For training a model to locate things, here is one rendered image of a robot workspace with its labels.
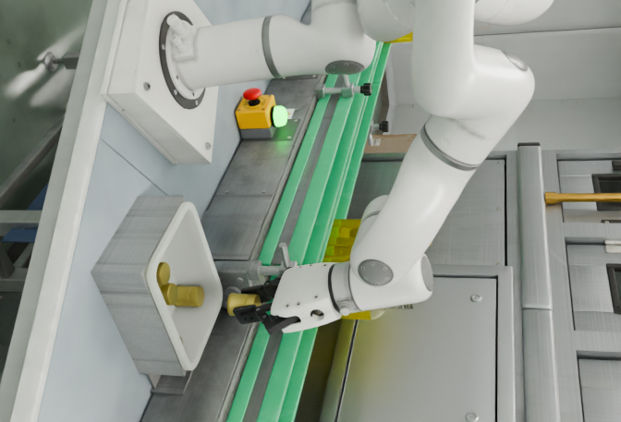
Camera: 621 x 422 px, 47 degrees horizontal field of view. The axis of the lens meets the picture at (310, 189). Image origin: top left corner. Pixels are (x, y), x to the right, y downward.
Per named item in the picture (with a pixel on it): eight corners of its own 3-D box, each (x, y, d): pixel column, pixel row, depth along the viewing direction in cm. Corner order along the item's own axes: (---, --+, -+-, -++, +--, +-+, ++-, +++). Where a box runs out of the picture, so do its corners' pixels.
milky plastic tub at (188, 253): (140, 375, 112) (192, 379, 109) (91, 271, 99) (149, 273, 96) (179, 295, 125) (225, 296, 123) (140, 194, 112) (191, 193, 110)
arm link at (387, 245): (428, 109, 91) (351, 220, 103) (415, 159, 80) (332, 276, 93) (485, 141, 91) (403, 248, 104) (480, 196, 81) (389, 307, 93)
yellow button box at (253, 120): (239, 139, 155) (272, 138, 153) (232, 110, 151) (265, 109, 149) (249, 122, 160) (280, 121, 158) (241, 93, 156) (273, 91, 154)
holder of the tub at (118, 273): (149, 394, 115) (193, 398, 113) (90, 271, 99) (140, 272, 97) (185, 316, 128) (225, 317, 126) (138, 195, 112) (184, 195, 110)
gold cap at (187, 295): (181, 303, 122) (205, 304, 121) (172, 308, 119) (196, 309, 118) (180, 283, 122) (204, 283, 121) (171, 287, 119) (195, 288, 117)
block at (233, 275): (221, 311, 127) (258, 313, 126) (207, 273, 122) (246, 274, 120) (226, 296, 130) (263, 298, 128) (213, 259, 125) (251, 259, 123)
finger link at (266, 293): (285, 299, 111) (248, 306, 114) (289, 284, 114) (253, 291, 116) (276, 284, 110) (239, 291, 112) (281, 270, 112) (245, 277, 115)
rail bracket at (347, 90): (314, 101, 167) (371, 98, 163) (309, 73, 163) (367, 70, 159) (317, 91, 170) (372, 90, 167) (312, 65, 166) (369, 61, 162)
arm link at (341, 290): (363, 329, 101) (346, 331, 103) (372, 285, 108) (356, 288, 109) (343, 292, 98) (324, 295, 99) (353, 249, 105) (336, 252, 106)
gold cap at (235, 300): (225, 304, 110) (251, 305, 108) (232, 288, 112) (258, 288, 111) (230, 320, 112) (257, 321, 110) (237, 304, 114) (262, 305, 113)
